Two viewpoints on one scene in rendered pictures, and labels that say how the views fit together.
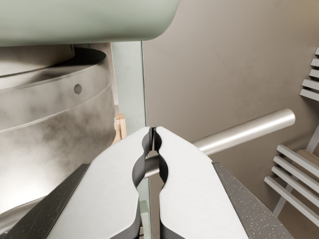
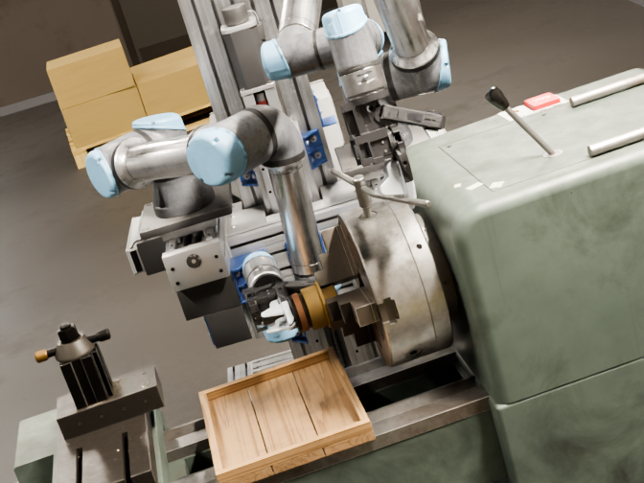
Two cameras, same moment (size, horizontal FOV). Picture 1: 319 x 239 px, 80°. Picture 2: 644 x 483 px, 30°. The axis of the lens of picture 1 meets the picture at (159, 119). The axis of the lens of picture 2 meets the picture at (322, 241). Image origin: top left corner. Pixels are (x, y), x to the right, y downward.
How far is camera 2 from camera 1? 2.11 m
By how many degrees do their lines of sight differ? 87
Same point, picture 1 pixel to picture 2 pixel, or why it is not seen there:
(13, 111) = (405, 219)
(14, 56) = (430, 238)
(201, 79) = not seen: outside the picture
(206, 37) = not seen: outside the picture
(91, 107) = (407, 258)
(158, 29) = (455, 224)
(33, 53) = (434, 246)
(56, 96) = (414, 234)
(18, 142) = (390, 222)
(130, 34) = (449, 223)
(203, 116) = not seen: outside the picture
